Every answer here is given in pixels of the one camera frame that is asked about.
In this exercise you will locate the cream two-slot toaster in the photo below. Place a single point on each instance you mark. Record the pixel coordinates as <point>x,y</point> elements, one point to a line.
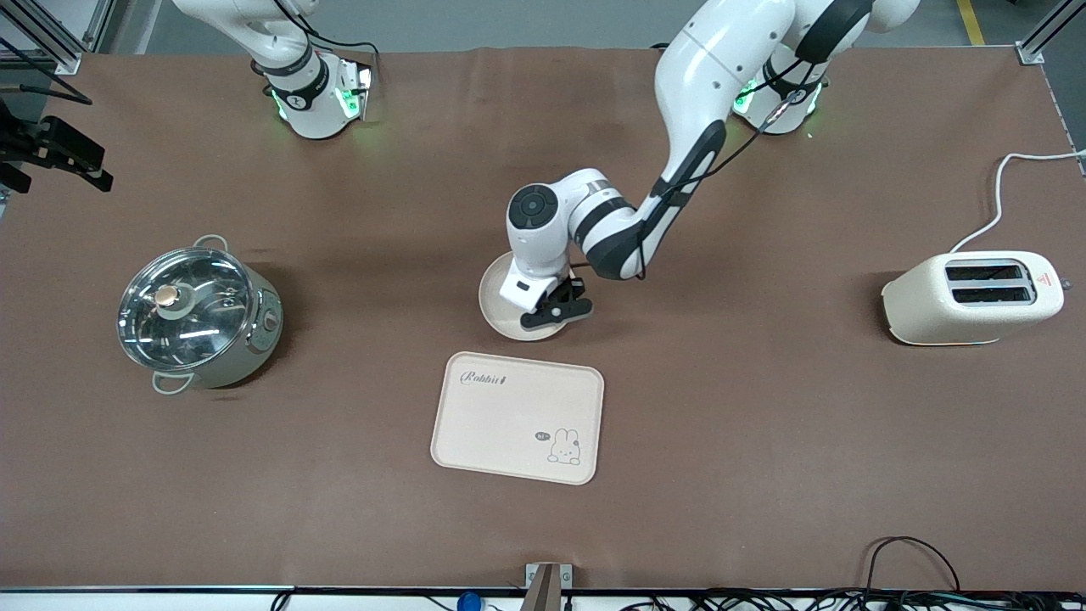
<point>933,305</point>

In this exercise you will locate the cream round plate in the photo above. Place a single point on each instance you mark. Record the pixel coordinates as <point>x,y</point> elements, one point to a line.
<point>494,297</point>

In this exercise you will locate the cream rabbit print tray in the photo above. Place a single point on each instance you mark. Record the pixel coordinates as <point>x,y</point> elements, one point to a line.
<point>509,424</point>

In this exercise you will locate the blue round cap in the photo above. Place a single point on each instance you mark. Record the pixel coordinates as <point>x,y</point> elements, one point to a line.
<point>468,602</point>

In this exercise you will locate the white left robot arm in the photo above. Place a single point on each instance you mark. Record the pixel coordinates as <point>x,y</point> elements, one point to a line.
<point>721,76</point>

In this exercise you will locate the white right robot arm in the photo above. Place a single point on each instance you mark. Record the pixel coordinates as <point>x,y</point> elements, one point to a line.
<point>312,106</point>

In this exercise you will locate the silver electric cooking pot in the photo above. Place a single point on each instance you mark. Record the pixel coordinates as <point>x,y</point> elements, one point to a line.
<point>265,339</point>

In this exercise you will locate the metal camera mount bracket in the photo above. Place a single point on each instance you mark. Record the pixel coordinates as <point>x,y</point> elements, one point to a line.
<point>547,585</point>

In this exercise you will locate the aluminium frame profile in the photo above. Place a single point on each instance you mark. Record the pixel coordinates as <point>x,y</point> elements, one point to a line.
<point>51,38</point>
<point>1048,34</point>

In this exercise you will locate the glass pot lid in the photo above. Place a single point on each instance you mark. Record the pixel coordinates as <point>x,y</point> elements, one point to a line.
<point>199,327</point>

